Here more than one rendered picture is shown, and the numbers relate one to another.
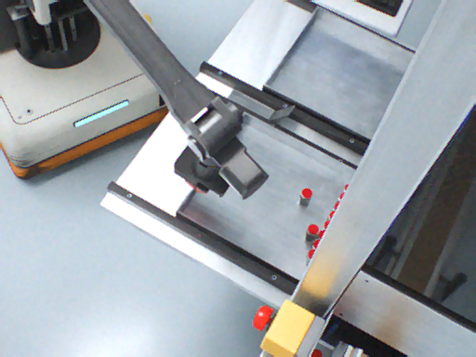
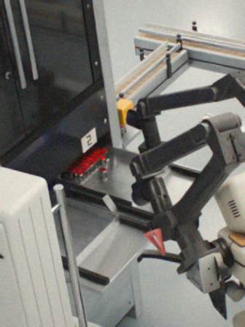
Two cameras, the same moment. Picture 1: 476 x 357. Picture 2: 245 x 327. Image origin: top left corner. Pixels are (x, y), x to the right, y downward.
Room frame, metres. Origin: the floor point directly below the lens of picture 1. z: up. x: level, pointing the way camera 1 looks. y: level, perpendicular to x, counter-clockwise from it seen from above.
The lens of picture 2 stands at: (3.12, 0.76, 2.76)
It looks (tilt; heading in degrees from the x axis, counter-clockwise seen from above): 34 degrees down; 198
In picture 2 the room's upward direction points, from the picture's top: 8 degrees counter-clockwise
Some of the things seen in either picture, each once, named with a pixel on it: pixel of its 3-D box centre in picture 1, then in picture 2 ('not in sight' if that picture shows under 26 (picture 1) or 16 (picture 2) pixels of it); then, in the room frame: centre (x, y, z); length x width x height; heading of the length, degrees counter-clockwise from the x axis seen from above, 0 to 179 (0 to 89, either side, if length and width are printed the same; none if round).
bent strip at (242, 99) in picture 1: (259, 102); (122, 208); (0.80, -0.02, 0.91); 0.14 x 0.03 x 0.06; 69
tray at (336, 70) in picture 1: (360, 83); (57, 226); (0.91, -0.22, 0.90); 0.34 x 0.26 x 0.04; 70
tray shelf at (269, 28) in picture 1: (293, 132); (103, 210); (0.77, -0.10, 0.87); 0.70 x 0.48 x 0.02; 160
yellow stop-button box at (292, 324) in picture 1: (291, 334); (121, 111); (0.31, -0.13, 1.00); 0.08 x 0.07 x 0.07; 70
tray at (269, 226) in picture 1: (287, 204); (113, 174); (0.59, -0.11, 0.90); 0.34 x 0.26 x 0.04; 70
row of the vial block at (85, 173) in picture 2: (329, 225); (93, 166); (0.56, -0.19, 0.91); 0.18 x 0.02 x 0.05; 160
